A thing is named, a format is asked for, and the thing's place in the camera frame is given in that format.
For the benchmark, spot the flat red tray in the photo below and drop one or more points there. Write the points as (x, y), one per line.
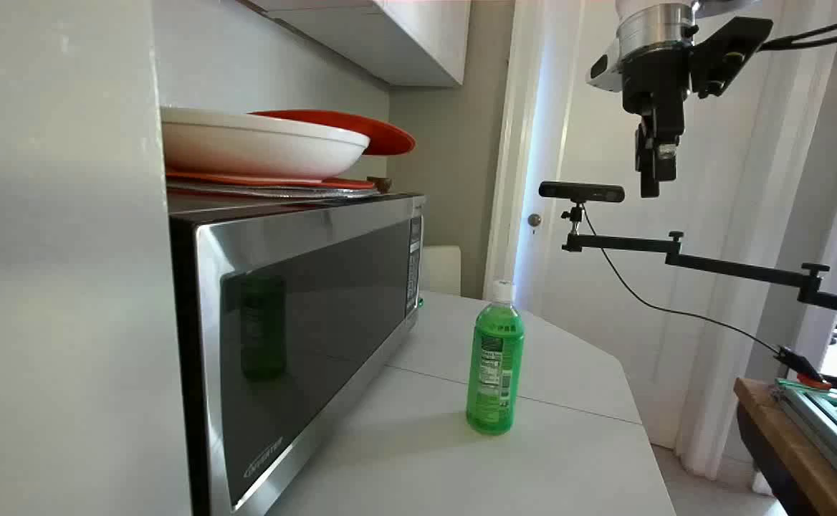
(273, 184)

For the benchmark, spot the green tea bottle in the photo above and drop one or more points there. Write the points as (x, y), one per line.
(495, 366)

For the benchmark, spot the stainless steel microwave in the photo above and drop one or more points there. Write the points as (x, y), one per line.
(286, 318)

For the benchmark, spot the white bowl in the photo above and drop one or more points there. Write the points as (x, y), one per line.
(255, 144)

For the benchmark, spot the white door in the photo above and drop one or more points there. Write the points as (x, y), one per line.
(659, 278)

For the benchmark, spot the black stereo camera bar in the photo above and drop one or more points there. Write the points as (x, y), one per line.
(584, 194)

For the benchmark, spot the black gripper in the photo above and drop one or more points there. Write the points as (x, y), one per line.
(659, 81)

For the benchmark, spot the white upper cabinet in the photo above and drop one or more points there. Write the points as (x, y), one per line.
(401, 41)

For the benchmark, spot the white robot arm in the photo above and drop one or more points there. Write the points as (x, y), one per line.
(640, 28)

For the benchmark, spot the wooden table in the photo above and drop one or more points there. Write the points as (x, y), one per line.
(798, 465)

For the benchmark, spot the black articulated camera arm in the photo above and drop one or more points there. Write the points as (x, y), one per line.
(806, 283)

